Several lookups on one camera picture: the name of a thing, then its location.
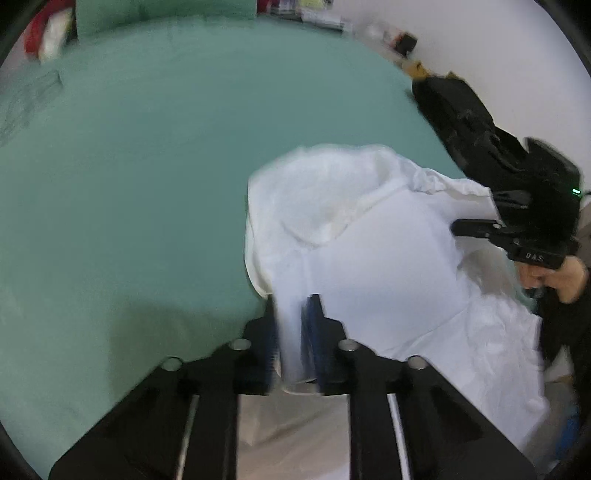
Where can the green pillow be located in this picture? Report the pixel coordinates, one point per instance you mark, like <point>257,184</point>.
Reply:
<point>95,16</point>

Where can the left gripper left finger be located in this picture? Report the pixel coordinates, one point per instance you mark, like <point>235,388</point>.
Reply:
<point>181,420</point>

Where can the right hand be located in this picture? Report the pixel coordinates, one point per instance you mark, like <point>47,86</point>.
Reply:
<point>568,281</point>

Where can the red pillow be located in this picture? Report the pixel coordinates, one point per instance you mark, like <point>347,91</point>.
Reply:
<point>50,30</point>

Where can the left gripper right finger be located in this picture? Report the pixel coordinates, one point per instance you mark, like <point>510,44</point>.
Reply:
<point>406,420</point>

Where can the white hooded sweatshirt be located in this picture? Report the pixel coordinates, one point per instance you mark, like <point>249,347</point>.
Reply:
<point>368,231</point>

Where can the bedside clutter pile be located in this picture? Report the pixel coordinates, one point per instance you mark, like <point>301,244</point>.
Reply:
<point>378,34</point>

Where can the green bed sheet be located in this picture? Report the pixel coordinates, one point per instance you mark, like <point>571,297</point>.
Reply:
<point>123,202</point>

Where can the black charger with cable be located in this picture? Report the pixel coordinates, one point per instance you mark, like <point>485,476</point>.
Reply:
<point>19,109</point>

